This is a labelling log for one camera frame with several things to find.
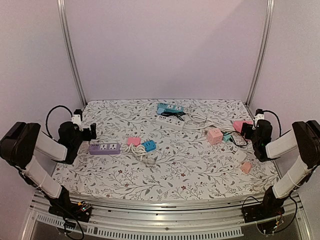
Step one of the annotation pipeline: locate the purple power strip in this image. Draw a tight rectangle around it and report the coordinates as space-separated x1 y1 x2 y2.
88 143 121 155

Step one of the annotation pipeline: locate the white tiger plug adapter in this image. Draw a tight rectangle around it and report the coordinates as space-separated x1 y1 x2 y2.
233 149 247 163

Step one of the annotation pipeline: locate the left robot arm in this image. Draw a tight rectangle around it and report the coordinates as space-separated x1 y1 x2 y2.
0 109 97 223

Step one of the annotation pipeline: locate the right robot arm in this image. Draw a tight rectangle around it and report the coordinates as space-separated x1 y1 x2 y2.
241 108 320 223

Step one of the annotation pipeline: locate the pink flat plug adapter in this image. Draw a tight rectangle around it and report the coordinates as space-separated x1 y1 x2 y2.
127 137 141 147

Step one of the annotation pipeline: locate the blue flat plug adapter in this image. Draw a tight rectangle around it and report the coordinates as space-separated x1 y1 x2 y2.
141 140 156 153

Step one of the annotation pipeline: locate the pink power strip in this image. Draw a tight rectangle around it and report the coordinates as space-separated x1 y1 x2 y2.
232 120 253 132

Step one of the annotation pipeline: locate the teal small adapter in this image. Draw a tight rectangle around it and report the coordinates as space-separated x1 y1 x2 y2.
222 132 232 143

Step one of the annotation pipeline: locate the pink cube socket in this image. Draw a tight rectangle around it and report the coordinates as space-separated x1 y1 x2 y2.
206 128 223 145

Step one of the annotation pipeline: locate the salmon small cube adapter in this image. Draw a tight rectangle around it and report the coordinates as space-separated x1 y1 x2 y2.
240 161 252 174

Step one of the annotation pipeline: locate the floral table mat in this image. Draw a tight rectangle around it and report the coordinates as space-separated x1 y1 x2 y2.
52 99 279 201

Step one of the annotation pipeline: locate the white power strip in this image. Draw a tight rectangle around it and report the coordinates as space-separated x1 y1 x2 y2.
155 115 185 131

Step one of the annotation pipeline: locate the teal power strip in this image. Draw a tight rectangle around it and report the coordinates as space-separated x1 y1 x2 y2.
157 102 184 115

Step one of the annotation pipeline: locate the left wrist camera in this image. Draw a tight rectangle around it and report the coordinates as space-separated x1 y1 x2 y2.
71 109 83 132

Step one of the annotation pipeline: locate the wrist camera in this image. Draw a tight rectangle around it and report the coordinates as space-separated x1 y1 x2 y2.
71 109 83 132
253 108 265 126

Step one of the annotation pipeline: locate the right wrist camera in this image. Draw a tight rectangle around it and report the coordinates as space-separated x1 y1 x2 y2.
253 108 265 126

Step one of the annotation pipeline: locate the white cord bundle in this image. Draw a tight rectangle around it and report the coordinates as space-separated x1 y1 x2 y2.
186 107 235 131

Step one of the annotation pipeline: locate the white coiled power cord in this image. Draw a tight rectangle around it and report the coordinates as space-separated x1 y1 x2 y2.
120 143 157 166

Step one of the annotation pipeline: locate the black cable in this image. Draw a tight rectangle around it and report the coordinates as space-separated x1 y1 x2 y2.
162 111 187 122

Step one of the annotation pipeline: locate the aluminium front rail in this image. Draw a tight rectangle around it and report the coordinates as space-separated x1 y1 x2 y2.
21 193 313 240

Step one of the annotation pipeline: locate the right aluminium frame post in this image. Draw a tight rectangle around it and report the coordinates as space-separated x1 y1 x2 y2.
245 0 275 108

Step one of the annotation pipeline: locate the aluminium frame post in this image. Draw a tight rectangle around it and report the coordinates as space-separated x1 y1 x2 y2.
245 0 275 108
56 0 88 107

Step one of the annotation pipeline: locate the left aluminium frame post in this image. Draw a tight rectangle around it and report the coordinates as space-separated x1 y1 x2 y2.
56 0 88 107

